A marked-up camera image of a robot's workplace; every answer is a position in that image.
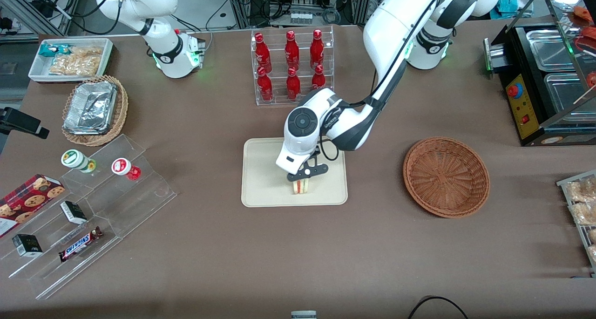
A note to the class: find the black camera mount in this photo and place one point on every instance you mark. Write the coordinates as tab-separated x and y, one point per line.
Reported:
21	122

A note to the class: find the clear bag of chips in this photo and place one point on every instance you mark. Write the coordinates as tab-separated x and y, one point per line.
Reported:
77	63

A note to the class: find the red cola bottle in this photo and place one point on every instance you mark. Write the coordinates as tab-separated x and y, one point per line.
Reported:
318	79
263	53
292	51
317	49
265	87
293	86

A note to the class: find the red cookie box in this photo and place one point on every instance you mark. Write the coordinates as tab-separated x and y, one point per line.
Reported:
28	200

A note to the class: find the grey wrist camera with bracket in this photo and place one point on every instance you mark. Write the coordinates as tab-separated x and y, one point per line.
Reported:
308	171

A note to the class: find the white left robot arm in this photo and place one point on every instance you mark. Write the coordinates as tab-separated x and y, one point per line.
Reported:
391	25

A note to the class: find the bagged bread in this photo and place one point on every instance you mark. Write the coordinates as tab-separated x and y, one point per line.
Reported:
582	191
584	213

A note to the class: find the teal snack packet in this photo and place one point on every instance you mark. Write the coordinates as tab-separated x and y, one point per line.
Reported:
49	50

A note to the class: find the small black box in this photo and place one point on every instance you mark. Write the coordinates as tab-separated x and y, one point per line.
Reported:
27	245
73	212

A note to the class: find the aluminium foil tray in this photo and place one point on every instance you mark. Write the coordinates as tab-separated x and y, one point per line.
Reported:
91	107

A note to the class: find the green lid drink bottle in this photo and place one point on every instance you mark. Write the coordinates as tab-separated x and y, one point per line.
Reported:
74	159

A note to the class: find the triangular sandwich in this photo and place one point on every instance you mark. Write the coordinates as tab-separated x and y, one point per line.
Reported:
301	187

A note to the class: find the teal plastic bag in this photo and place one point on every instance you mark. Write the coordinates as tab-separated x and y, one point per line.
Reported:
514	2

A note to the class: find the white plastic bin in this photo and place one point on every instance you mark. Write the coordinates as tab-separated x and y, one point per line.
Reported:
39	70

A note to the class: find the clear acrylic stepped stand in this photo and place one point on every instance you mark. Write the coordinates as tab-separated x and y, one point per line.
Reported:
130	207

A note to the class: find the light wicker basket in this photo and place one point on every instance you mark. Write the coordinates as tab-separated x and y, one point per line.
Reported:
120	109

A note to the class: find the beige plastic tray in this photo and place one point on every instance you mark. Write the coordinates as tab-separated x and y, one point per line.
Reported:
265	179

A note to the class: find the tray of packaged pastries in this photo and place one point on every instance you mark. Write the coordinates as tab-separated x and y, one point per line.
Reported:
565	188

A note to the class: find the white power strip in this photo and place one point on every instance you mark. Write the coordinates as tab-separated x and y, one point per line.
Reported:
301	17

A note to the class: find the snickers chocolate bar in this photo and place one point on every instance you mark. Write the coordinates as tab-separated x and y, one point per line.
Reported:
80	244

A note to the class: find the small grey device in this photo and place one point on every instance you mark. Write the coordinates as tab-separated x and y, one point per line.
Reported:
303	315

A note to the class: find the black food warmer machine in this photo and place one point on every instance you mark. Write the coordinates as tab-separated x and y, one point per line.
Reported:
524	109

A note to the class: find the red lid drink bottle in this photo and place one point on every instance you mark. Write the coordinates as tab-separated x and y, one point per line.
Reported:
123	167

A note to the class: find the clear acrylic bottle rack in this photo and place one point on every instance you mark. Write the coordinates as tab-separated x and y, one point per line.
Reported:
279	101

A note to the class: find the brown wicker basket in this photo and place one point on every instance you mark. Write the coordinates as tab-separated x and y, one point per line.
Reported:
446	177

